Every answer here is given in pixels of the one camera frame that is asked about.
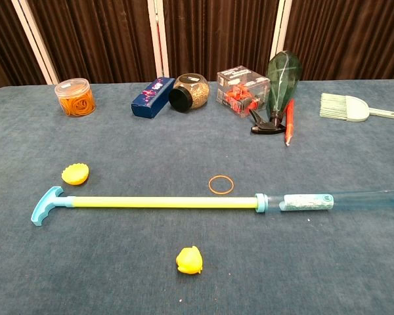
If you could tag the clear box of orange clips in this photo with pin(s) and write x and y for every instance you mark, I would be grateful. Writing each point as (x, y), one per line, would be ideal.
(241, 92)

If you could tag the round glass jar black lid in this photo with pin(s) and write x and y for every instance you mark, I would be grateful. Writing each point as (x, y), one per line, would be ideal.
(197, 90)

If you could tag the dark blue cardboard box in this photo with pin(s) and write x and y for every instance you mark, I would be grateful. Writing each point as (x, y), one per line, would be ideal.
(151, 98)

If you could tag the brown curtain screen panel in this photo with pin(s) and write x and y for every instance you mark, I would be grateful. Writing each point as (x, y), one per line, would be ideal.
(3, 39)
(348, 36)
(216, 33)
(95, 39)

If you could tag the yellow bottle cap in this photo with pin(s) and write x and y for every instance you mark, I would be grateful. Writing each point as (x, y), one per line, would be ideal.
(75, 175)

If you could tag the yellow-blue plastic water squirter tube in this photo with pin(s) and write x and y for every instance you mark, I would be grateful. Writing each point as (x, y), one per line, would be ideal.
(308, 202)

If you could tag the yellow duck toy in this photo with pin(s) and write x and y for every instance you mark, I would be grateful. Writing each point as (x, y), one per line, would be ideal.
(188, 260)

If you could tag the red pen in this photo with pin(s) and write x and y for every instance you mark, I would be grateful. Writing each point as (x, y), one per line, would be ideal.
(289, 121)

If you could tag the orange rubber band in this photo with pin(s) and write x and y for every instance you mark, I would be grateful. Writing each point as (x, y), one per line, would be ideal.
(210, 187)

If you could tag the blue table cloth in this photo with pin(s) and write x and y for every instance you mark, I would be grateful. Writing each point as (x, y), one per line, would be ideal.
(85, 279)

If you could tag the green spray bottle black trigger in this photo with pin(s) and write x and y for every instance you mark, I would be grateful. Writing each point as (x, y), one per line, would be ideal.
(282, 82)

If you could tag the pale green hand brush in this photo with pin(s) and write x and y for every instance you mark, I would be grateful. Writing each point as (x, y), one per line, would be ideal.
(354, 106)

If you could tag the clear jar of rubber bands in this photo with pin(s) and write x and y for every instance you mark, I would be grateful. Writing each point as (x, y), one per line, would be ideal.
(76, 98)

